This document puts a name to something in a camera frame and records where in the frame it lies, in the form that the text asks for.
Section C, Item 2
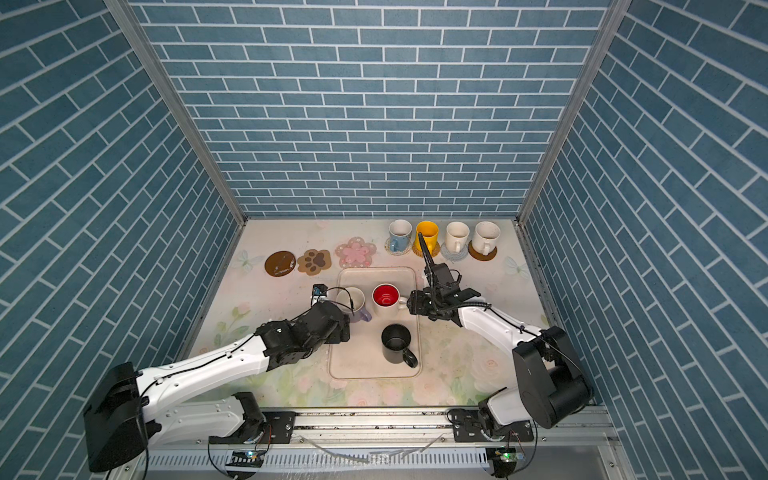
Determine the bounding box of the light blue round coaster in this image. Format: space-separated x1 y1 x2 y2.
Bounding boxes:
440 243 468 262

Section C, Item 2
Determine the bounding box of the cork paw print coaster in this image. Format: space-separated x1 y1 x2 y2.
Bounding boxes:
296 249 332 276

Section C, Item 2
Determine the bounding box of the woven rattan round coaster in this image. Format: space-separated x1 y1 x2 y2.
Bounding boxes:
413 241 441 257

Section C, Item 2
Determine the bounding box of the pink flower coaster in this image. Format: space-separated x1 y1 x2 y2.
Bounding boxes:
335 236 377 269

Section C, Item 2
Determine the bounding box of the brown round coaster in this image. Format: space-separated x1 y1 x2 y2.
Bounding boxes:
264 250 296 278
468 243 498 262

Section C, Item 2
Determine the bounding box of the white mug purple handle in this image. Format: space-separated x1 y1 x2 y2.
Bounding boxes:
336 286 372 323

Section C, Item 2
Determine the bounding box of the white speckled mug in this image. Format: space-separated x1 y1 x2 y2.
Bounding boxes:
471 221 501 254

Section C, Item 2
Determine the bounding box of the light blue mug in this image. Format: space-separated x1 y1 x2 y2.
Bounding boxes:
389 219 412 250

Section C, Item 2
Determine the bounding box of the yellow mug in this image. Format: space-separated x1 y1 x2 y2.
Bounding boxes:
415 221 439 256

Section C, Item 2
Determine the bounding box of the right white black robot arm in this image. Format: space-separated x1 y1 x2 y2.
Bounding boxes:
407 257 593 440

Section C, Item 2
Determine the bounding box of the red mug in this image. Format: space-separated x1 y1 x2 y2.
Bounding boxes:
371 283 407 319

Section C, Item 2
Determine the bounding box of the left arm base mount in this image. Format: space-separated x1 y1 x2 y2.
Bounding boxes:
208 411 297 445

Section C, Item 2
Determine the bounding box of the beige plastic tray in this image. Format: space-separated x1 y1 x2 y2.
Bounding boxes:
329 266 422 380

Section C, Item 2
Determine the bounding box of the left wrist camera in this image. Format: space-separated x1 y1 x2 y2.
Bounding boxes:
310 284 328 305

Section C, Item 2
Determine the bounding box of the aluminium front rail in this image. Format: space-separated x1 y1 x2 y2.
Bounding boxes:
122 405 619 452

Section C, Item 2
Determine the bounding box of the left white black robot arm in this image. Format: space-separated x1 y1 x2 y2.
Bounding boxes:
83 300 351 472

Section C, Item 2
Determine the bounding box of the black mug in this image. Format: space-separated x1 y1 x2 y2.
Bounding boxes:
381 324 419 368

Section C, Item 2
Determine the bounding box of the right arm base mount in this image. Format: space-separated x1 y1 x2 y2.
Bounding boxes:
446 408 534 443

